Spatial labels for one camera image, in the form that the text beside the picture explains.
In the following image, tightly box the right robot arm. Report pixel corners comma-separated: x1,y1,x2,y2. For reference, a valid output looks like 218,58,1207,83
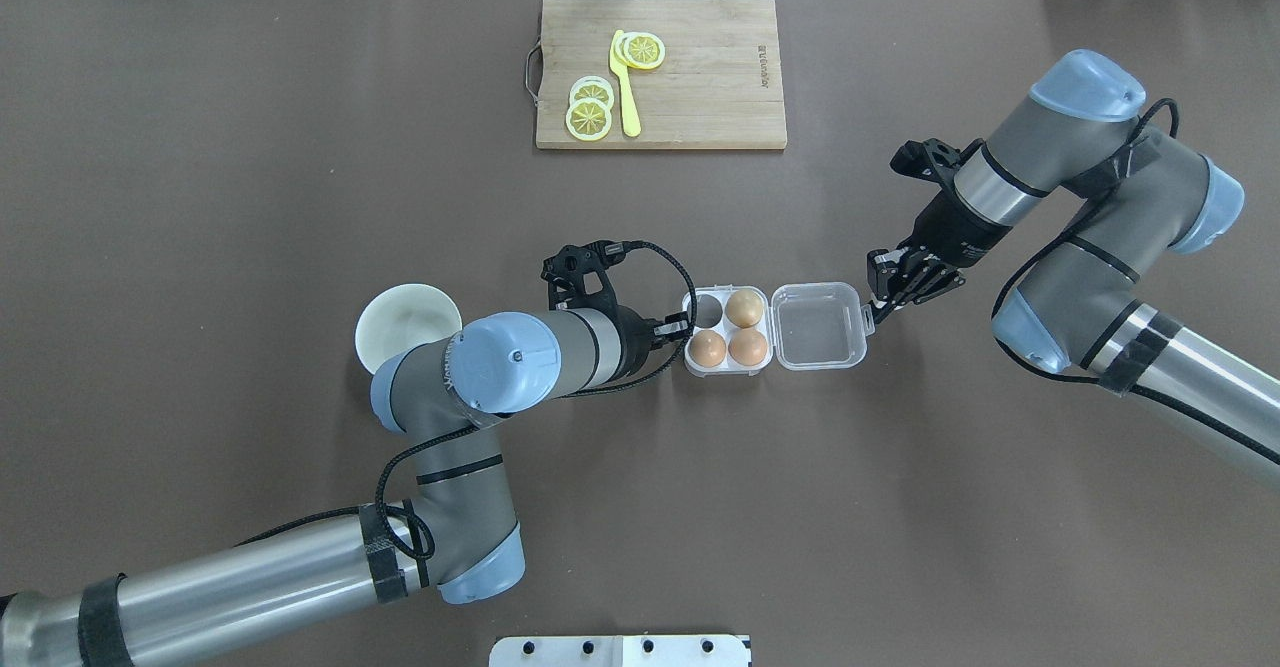
867,49,1279,488

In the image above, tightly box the lemon slice front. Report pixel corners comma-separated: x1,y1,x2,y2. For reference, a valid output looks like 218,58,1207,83
564,99,613,142

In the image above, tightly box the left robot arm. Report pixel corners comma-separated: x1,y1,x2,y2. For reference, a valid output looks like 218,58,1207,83
3,307,692,666

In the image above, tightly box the brown egg in box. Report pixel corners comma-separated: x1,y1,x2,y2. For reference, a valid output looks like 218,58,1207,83
728,328,771,367

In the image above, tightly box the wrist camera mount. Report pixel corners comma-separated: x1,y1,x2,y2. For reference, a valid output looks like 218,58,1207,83
541,239,626,312
890,138,986,189

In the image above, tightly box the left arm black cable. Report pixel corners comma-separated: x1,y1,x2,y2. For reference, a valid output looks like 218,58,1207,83
236,239,698,559

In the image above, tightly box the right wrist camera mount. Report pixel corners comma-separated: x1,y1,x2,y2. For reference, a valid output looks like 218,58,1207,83
890,138,986,189

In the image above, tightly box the clear plastic egg box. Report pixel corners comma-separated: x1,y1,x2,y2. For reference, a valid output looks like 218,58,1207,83
682,280,876,376

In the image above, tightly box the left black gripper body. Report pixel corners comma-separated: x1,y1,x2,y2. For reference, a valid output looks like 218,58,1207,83
614,306,692,374

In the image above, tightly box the white bowl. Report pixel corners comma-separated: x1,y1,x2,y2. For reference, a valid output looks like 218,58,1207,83
353,283,463,374

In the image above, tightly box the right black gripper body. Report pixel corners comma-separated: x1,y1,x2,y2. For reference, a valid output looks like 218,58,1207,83
867,238,969,309

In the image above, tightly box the bamboo cutting board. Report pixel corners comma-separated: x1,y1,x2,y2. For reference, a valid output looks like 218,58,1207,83
535,0,788,151

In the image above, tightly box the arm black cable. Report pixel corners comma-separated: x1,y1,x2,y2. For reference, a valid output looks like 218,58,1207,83
236,239,698,559
989,97,1280,469

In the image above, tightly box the yellow plastic knife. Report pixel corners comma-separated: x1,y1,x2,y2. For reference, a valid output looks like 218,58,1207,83
608,29,643,138

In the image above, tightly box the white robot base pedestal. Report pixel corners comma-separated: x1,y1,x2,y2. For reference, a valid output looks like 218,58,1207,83
488,634,753,666

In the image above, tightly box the pale beige egg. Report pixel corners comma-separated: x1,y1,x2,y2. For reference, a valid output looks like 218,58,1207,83
724,288,765,329

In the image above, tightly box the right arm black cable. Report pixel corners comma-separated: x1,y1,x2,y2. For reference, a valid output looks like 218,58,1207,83
989,97,1280,469

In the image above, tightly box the brown egg from bowl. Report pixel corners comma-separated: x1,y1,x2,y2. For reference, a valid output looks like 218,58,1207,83
687,329,728,367

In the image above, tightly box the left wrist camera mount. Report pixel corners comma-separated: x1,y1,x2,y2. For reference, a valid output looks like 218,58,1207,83
541,239,626,312

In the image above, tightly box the lemon slice middle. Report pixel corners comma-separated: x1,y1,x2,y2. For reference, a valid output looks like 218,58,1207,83
570,76,616,110

